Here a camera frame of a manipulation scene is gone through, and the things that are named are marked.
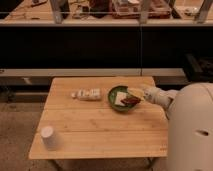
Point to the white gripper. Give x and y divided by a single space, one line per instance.
151 94

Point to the red pepper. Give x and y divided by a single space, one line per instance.
131 100

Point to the white plastic bottle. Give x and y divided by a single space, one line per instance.
87 94

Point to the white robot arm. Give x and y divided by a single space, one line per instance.
189 112

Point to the green plate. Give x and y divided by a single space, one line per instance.
112 95

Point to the wooden table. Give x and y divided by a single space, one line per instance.
92 129

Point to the white paper cup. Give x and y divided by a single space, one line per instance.
49 137

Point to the long wooden bench shelf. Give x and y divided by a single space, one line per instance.
91 72

